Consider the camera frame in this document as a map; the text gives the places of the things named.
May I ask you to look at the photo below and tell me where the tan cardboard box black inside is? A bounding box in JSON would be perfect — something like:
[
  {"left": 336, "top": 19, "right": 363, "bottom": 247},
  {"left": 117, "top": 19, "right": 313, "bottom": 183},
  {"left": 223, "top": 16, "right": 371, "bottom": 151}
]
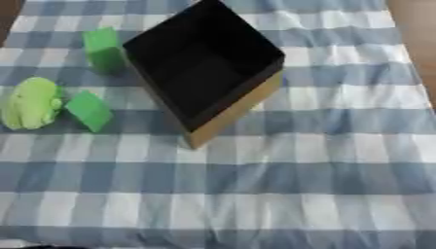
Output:
[{"left": 121, "top": 0, "right": 288, "bottom": 151}]

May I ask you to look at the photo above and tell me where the green rectangular block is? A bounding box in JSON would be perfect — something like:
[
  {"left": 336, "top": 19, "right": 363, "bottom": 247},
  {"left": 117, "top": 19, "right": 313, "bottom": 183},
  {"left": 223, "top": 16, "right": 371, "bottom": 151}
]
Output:
[
  {"left": 82, "top": 26, "right": 128, "bottom": 76},
  {"left": 62, "top": 89, "right": 115, "bottom": 133}
]

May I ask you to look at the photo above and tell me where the light green soft toy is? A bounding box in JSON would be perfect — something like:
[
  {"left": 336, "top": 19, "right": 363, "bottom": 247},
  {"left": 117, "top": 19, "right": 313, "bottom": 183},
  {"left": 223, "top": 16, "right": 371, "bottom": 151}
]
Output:
[{"left": 0, "top": 76, "right": 65, "bottom": 131}]

